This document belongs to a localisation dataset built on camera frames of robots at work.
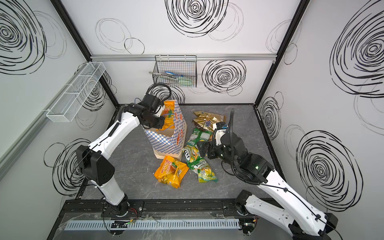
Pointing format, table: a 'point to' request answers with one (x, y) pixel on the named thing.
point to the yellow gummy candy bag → (171, 172)
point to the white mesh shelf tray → (66, 108)
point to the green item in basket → (167, 80)
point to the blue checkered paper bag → (165, 146)
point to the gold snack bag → (205, 120)
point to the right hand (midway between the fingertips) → (203, 142)
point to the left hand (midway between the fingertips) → (162, 123)
